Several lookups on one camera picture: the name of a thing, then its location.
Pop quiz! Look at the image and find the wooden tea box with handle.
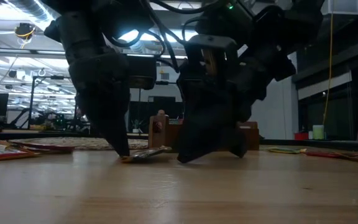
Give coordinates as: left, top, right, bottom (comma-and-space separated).
147, 114, 261, 152

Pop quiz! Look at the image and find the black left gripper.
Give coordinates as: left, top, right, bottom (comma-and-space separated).
68, 52, 132, 158

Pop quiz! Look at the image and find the white ceiling box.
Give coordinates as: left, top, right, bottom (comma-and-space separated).
320, 0, 358, 16

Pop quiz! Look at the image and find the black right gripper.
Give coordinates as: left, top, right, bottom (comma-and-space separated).
177, 33, 297, 164

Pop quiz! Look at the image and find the green cup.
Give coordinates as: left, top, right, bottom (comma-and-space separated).
312, 124, 325, 140

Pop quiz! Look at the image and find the background workbench with robots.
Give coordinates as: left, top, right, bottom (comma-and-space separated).
9, 105, 91, 131

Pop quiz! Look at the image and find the silver ventilation duct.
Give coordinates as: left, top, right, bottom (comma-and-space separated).
6, 0, 71, 35

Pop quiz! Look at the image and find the yellow cable reel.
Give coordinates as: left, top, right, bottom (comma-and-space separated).
14, 22, 37, 40

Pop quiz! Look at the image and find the bright ceiling light panel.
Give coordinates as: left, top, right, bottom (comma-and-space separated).
118, 28, 186, 44

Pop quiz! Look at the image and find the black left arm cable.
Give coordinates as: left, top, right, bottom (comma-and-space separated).
103, 0, 186, 74

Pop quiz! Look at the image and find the small potted plant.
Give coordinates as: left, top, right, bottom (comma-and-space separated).
131, 119, 144, 134

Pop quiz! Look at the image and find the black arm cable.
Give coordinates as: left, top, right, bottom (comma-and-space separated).
103, 0, 186, 74
149, 0, 229, 15

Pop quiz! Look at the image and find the dark orange tea packet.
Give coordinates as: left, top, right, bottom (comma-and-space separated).
120, 145, 173, 164

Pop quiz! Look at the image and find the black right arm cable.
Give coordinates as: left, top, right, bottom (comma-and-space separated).
149, 0, 229, 15

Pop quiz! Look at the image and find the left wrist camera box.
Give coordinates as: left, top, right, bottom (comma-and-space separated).
126, 55, 158, 91

